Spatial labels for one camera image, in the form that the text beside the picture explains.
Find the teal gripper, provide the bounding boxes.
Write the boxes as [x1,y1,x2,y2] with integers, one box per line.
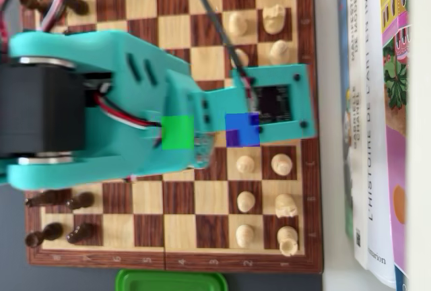
[161,69,217,171]

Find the light wooden chess pawn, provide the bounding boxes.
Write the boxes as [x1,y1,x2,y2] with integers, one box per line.
[228,11,249,38]
[236,191,256,214]
[232,48,250,69]
[235,224,255,248]
[236,154,256,174]

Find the light wooden chess bishop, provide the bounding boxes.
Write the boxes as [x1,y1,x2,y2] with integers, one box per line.
[271,154,293,176]
[269,40,290,67]

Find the light wooden chess knight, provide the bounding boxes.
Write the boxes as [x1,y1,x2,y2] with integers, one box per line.
[262,3,286,35]
[274,193,300,219]

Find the light wooden chess rook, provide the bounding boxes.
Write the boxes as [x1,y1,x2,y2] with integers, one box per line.
[276,226,300,257]

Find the dark brown chess pawn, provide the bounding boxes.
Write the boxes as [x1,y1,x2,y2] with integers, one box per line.
[66,191,96,210]
[66,222,97,243]
[63,0,90,15]

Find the dark brown chess knight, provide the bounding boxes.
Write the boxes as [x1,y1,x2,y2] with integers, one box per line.
[26,188,73,208]

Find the dark brown chess rook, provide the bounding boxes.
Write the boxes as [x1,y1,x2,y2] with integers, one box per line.
[25,222,65,248]
[19,0,46,12]

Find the wooden chessboard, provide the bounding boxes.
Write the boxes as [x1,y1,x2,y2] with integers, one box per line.
[18,0,325,275]

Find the green plastic container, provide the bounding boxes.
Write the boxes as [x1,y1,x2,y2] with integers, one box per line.
[115,269,228,291]

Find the pale Gabrielle Chanel book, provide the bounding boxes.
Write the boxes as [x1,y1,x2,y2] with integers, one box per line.
[346,0,370,270]

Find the white art history book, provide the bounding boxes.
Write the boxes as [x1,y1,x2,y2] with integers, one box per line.
[363,0,397,289]

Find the thin blue spined book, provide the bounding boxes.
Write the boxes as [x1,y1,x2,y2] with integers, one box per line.
[336,0,354,238]

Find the colourful pink illustrated book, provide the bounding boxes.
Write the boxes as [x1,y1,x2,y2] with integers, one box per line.
[379,0,410,291]

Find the black camera cable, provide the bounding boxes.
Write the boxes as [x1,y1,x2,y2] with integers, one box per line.
[187,0,255,85]

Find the red white black servo wires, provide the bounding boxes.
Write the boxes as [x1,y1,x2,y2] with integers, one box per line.
[84,82,163,131]

